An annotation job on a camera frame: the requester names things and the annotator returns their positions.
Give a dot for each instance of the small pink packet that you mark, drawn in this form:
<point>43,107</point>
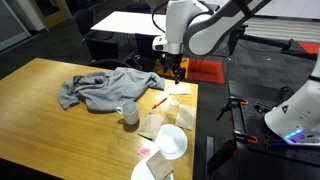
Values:
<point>174,103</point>

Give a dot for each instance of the small black bracket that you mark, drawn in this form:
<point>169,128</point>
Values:
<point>261,107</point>

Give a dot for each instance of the grey metal post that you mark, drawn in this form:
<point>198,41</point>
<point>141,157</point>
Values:
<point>209,156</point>

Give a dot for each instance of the black camera boom stand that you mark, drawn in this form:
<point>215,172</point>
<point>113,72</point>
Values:
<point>266,41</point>

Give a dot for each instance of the white plate holding napkin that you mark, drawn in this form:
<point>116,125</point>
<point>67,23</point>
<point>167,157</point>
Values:
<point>140,173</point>

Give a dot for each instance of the orange black bar clamp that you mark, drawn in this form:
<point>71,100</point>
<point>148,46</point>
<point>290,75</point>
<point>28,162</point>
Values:
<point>246,137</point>
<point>238,101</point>

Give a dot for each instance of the brown paper napkin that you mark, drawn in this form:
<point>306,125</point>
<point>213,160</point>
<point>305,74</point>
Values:
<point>185,116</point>
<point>159,165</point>
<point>179,89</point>
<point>151,126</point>

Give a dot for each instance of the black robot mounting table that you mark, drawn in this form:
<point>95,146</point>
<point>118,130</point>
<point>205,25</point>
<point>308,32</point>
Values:
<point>253,123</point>

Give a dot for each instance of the white mug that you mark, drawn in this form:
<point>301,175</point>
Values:
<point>130,112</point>

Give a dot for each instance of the black office chair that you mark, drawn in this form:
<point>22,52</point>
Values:
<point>146,50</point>
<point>110,63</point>
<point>138,7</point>
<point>83,20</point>
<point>100,50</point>

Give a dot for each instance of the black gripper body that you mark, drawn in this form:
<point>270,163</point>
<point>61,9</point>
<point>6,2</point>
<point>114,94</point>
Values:
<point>171,60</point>

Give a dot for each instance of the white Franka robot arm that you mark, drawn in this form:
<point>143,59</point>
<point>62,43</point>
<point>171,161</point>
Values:
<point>206,30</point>

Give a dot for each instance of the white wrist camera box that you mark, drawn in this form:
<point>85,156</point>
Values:
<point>159,44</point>

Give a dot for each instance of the wooden door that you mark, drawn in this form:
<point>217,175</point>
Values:
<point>53,20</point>

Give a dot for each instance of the empty white plate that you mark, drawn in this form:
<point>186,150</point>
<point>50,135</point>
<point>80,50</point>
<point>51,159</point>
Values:
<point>171,141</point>

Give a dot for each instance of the white meeting table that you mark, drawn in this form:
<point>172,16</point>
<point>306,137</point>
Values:
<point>126,23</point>
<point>293,10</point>

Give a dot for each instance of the grey hoodie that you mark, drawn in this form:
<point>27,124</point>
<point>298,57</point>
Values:
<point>110,88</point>

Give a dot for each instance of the red pen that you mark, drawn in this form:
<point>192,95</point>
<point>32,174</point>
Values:
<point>160,102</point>

